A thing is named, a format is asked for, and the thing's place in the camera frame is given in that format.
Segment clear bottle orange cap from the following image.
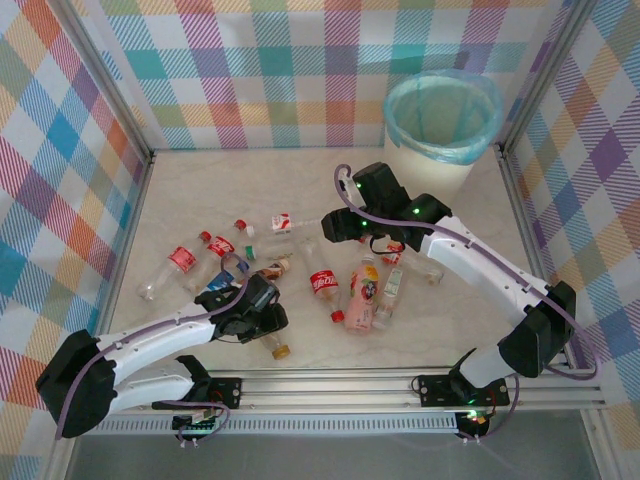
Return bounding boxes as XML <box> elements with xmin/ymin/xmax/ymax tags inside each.
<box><xmin>258</xmin><ymin>333</ymin><xmax>292</xmax><ymax>362</ymax></box>

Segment aluminium frame post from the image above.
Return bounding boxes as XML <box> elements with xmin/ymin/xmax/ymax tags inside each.
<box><xmin>49</xmin><ymin>0</ymin><xmax>155</xmax><ymax>169</ymax></box>
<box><xmin>497</xmin><ymin>0</ymin><xmax>604</xmax><ymax>159</ymax></box>

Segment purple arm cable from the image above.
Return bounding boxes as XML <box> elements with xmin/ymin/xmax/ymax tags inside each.
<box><xmin>333</xmin><ymin>163</ymin><xmax>599</xmax><ymax>444</ymax></box>
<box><xmin>53</xmin><ymin>252</ymin><xmax>251</xmax><ymax>441</ymax></box>

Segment left circuit board green lights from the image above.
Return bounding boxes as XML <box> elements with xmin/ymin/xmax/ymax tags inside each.
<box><xmin>171</xmin><ymin>408</ymin><xmax>225</xmax><ymax>434</ymax></box>

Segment clear bottle green cap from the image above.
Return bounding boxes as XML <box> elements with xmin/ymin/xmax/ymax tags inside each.
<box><xmin>243</xmin><ymin>233</ymin><xmax>300</xmax><ymax>261</ymax></box>

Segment clear bottle red white label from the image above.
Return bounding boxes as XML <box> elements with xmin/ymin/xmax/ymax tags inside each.
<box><xmin>243</xmin><ymin>212</ymin><xmax>331</xmax><ymax>237</ymax></box>

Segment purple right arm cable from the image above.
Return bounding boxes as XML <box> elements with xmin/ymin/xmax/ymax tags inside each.
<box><xmin>333</xmin><ymin>163</ymin><xmax>599</xmax><ymax>444</ymax></box>

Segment pink peach drink bottle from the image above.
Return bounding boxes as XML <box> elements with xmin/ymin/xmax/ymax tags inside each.
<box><xmin>343</xmin><ymin>253</ymin><xmax>381</xmax><ymax>335</ymax></box>

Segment white green label bottle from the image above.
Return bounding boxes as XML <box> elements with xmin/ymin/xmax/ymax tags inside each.
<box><xmin>372</xmin><ymin>267</ymin><xmax>406</xmax><ymax>332</ymax></box>

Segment colourful plaid backdrop cloth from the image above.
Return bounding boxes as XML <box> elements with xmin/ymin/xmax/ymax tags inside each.
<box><xmin>0</xmin><ymin>0</ymin><xmax>151</xmax><ymax>480</ymax></box>
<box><xmin>504</xmin><ymin>0</ymin><xmax>640</xmax><ymax>480</ymax></box>
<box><xmin>64</xmin><ymin>0</ymin><xmax>586</xmax><ymax>151</ymax></box>

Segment clear bottle blue label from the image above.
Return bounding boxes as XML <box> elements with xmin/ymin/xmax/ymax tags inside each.
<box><xmin>203</xmin><ymin>257</ymin><xmax>251</xmax><ymax>295</ymax></box>

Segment brown label drink bottle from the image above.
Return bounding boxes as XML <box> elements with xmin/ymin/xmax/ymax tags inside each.
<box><xmin>249</xmin><ymin>257</ymin><xmax>293</xmax><ymax>282</ymax></box>

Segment white trash bin blue liner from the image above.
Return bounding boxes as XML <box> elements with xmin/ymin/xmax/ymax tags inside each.
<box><xmin>382</xmin><ymin>68</ymin><xmax>505</xmax><ymax>166</ymax></box>

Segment grey slotted cable duct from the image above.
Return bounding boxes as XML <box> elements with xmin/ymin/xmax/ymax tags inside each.
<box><xmin>97</xmin><ymin>412</ymin><xmax>461</xmax><ymax>437</ymax></box>

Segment right circuit board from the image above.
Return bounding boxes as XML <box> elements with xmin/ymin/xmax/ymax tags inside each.
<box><xmin>455</xmin><ymin>409</ymin><xmax>490</xmax><ymax>429</ymax></box>

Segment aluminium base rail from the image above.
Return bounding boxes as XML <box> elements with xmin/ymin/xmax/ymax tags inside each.
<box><xmin>99</xmin><ymin>367</ymin><xmax>607</xmax><ymax>417</ymax></box>

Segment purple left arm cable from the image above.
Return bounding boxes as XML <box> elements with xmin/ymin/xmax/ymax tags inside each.
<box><xmin>53</xmin><ymin>252</ymin><xmax>251</xmax><ymax>441</ymax></box>

